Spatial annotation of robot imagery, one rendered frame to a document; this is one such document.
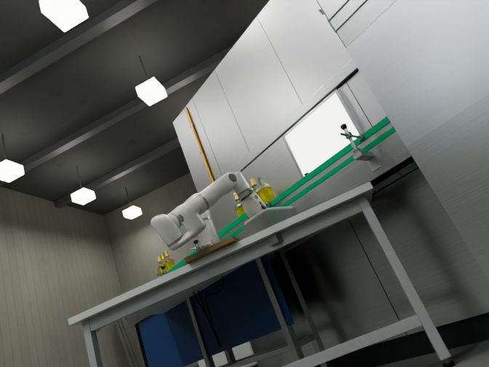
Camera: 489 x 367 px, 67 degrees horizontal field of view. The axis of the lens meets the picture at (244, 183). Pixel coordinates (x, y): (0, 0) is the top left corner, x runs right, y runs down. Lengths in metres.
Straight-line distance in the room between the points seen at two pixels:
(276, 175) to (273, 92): 0.51
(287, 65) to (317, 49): 0.22
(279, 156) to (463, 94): 1.14
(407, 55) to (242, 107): 1.31
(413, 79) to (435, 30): 0.17
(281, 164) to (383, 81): 0.91
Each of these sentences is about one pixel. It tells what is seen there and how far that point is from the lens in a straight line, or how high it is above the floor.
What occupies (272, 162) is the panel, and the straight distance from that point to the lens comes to 2.26.
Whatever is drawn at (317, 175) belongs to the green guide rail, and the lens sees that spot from 1.87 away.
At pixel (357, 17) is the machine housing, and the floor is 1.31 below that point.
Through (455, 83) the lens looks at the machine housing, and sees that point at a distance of 1.44.
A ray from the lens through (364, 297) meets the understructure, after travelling 2.04.
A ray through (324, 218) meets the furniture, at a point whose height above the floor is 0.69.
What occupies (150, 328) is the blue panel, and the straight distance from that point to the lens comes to 3.11.
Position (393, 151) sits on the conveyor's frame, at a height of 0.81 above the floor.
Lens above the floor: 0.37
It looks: 21 degrees up
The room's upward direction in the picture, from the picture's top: 22 degrees counter-clockwise
